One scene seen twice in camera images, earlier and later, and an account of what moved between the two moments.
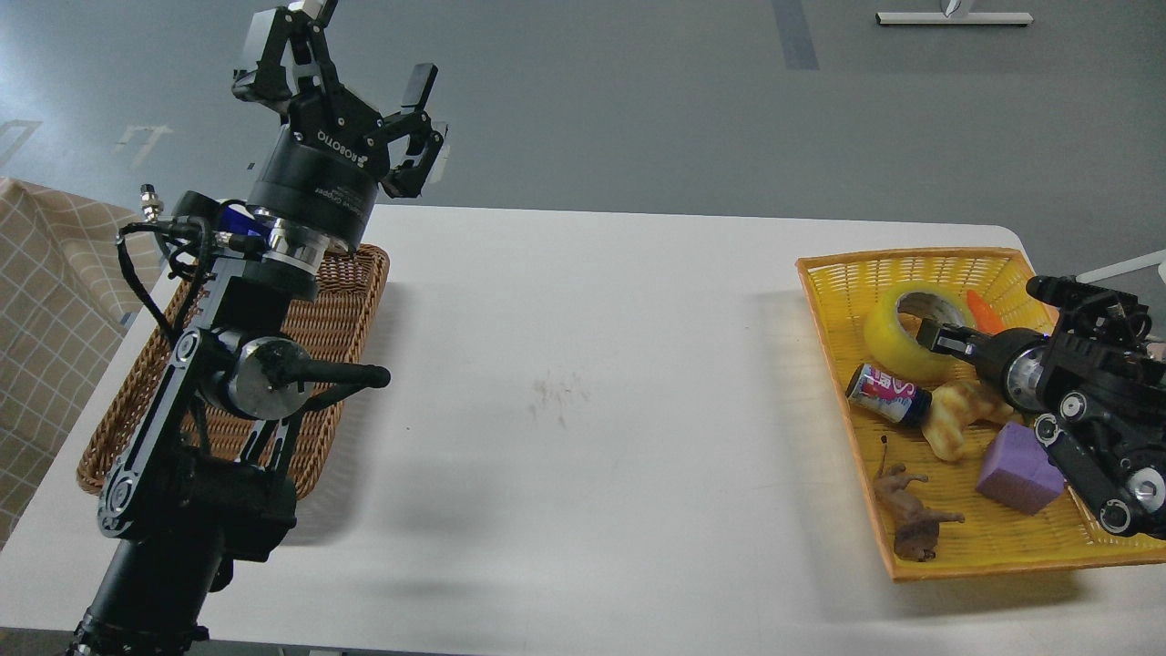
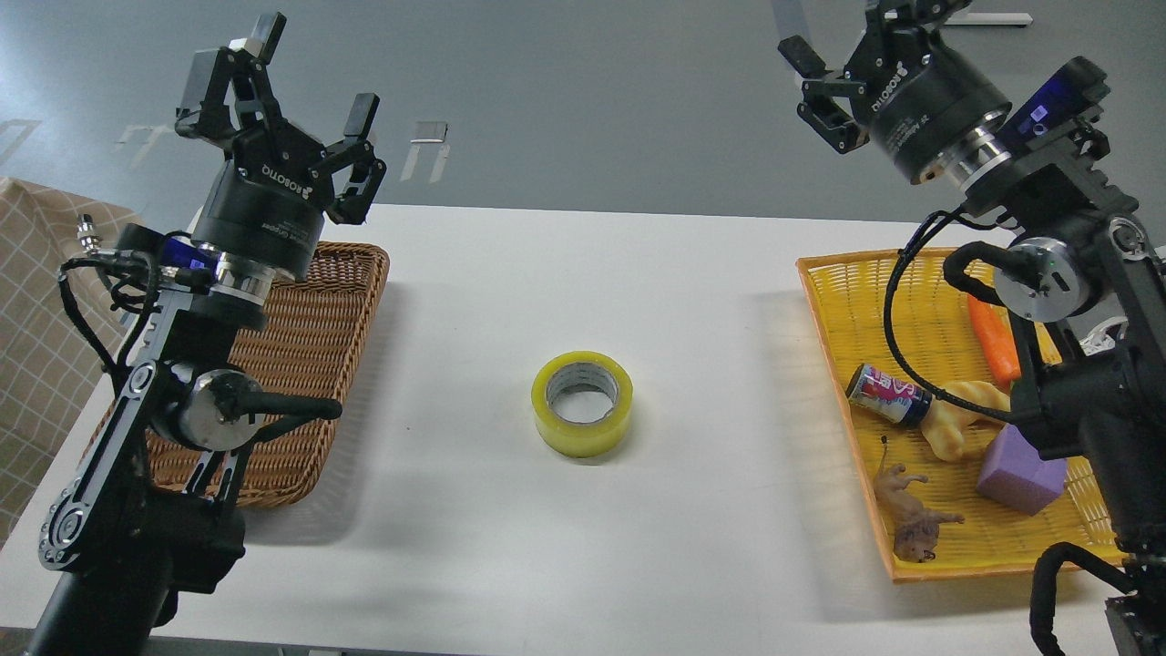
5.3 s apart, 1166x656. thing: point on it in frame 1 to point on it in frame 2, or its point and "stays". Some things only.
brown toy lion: x=916 y=528 stays
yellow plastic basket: x=956 y=477 stays
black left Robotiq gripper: x=323 y=170 to x=268 y=202
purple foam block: x=1018 y=470 stays
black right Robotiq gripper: x=1015 y=360 to x=918 y=99
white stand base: x=954 y=19 stays
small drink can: x=888 y=395 stays
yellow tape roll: x=895 y=350 to x=583 y=404
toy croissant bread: x=954 y=406 stays
